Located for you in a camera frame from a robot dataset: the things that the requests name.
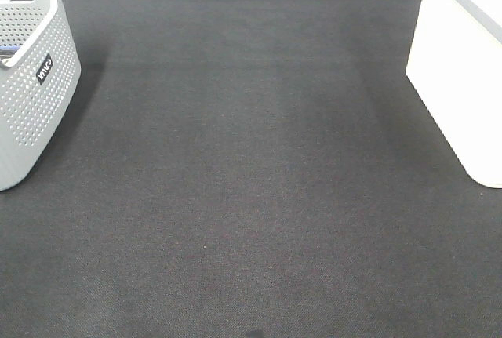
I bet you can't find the black fabric table mat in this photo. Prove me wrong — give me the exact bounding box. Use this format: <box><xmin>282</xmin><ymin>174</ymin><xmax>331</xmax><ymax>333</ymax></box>
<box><xmin>1</xmin><ymin>0</ymin><xmax>501</xmax><ymax>337</ymax></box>

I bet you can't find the blue towel in basket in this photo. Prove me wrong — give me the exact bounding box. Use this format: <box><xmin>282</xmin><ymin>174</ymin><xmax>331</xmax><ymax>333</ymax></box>
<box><xmin>0</xmin><ymin>45</ymin><xmax>19</xmax><ymax>57</ymax></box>

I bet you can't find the grey perforated laundry basket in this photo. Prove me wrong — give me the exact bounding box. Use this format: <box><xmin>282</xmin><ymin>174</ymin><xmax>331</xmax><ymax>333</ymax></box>
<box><xmin>1</xmin><ymin>0</ymin><xmax>82</xmax><ymax>190</ymax></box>

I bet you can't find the white storage box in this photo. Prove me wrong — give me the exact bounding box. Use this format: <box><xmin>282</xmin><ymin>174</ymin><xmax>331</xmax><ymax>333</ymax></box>
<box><xmin>406</xmin><ymin>0</ymin><xmax>501</xmax><ymax>188</ymax></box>

